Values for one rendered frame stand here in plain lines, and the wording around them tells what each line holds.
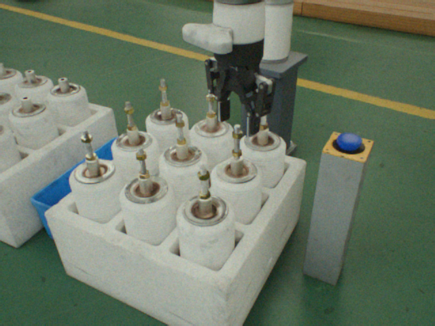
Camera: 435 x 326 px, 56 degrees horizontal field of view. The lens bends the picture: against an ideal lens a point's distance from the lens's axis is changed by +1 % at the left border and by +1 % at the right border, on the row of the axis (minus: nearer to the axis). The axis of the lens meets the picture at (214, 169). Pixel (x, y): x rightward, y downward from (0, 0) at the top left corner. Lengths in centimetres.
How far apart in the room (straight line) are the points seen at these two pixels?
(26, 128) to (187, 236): 53
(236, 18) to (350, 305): 58
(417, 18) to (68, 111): 183
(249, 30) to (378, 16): 190
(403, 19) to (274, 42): 144
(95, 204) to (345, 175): 44
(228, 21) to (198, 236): 32
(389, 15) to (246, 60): 188
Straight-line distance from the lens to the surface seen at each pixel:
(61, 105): 110
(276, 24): 103
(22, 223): 103
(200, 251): 66
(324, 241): 82
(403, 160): 131
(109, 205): 77
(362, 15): 248
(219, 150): 85
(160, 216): 69
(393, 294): 92
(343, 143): 70
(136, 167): 83
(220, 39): 55
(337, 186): 73
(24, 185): 100
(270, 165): 81
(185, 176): 76
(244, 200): 72
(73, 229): 80
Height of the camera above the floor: 69
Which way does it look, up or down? 36 degrees down
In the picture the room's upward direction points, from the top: 2 degrees counter-clockwise
